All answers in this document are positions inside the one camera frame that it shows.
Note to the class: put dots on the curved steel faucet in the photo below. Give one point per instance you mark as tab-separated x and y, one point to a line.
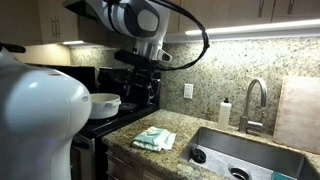
248	100

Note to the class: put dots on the black sink drain stopper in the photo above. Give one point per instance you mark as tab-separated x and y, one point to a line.
199	155

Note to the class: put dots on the wooden cutting board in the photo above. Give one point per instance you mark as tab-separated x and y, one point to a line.
298	113

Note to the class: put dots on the stainless steel sink basin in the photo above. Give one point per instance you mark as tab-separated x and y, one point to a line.
246	153

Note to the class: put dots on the white soap dispenser bottle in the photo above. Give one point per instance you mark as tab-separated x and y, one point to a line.
224	115

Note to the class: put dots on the wooden upper cabinet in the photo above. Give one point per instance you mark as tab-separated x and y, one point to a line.
33	20
226	10

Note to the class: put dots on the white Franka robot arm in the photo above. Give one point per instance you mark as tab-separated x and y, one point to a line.
40	110

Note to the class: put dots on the green sponge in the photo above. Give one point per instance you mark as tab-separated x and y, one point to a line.
281	176

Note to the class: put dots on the black kitchen stove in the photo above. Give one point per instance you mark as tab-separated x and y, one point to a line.
106	125

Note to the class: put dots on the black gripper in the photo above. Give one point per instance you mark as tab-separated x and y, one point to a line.
146	78

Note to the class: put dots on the white wall outlet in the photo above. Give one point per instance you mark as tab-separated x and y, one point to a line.
188	91

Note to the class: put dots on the range hood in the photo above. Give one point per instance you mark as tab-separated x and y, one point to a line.
93	33

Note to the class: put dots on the wooden lower cabinets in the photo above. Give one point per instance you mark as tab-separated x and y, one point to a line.
123	165

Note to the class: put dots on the folded green white towel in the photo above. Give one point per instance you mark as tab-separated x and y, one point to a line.
153	138

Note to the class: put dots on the under-cabinet light strip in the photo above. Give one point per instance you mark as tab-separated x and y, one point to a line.
250	27

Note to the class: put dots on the white cooking pot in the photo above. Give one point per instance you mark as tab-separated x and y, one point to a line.
103	106

